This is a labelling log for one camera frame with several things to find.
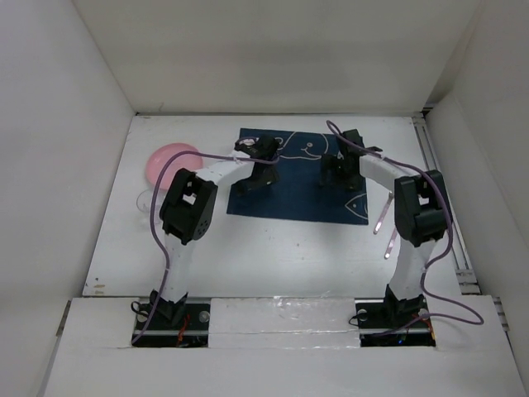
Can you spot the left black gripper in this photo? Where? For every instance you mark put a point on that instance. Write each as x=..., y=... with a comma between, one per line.
x=268, y=178

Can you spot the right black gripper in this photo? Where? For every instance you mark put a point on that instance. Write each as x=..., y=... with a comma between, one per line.
x=331, y=162

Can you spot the dark blue cloth placemat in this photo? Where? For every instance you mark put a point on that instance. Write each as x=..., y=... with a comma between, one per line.
x=298, y=195

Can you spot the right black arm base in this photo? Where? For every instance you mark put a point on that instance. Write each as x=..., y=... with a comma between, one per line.
x=389, y=322

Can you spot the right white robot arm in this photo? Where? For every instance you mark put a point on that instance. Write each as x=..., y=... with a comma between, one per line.
x=421, y=213

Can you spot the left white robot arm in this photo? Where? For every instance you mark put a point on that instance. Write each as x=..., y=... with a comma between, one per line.
x=187, y=209

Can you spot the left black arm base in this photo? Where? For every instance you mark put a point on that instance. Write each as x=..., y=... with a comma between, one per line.
x=191, y=330

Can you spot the silver fork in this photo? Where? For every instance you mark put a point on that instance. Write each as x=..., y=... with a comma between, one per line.
x=383, y=213

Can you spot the silver knife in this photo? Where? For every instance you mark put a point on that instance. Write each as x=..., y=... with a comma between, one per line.
x=391, y=244

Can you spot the clear plastic cup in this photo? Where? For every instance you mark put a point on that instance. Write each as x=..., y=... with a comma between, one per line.
x=144, y=201

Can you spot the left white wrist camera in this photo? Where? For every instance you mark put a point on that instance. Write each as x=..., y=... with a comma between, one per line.
x=247, y=142

